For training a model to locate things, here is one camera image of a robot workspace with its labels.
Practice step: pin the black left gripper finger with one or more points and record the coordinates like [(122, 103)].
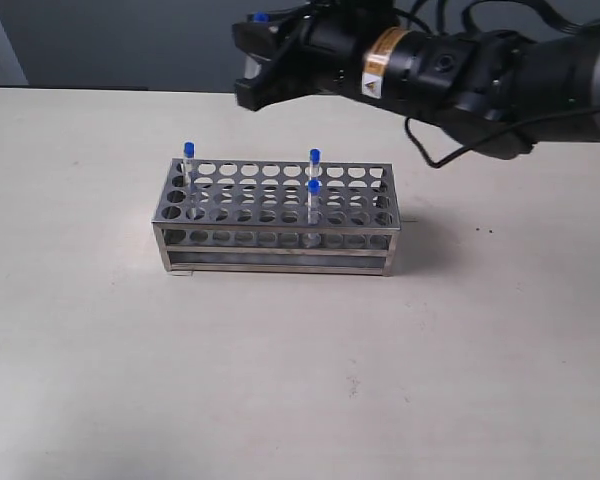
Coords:
[(266, 82)]

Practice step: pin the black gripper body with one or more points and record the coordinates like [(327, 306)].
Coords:
[(452, 82)]

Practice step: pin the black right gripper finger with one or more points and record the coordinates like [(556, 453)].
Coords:
[(265, 41)]

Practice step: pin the blue capped tube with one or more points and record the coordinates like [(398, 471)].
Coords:
[(313, 213), (252, 67), (314, 168), (188, 164)]

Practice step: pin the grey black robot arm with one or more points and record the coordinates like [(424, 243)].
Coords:
[(552, 88)]

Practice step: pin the stainless steel test tube rack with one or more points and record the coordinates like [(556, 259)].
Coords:
[(252, 217)]

